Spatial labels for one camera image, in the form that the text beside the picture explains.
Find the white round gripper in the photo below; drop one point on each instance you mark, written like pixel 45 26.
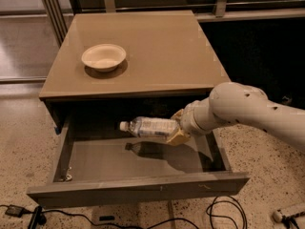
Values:
pixel 187 120

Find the clear plastic bottle blue label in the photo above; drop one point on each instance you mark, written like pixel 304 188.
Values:
pixel 149 126

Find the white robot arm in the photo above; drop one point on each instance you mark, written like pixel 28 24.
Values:
pixel 232 103

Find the open grey top drawer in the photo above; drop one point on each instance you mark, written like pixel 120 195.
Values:
pixel 96 164

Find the grey cabinet with glass top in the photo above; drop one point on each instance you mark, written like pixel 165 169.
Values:
pixel 167 53

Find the white paper bowl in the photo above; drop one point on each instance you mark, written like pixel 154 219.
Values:
pixel 103 58

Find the white power strip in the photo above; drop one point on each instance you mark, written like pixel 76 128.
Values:
pixel 293 211

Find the black power adapter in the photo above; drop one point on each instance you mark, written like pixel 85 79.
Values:
pixel 14 211

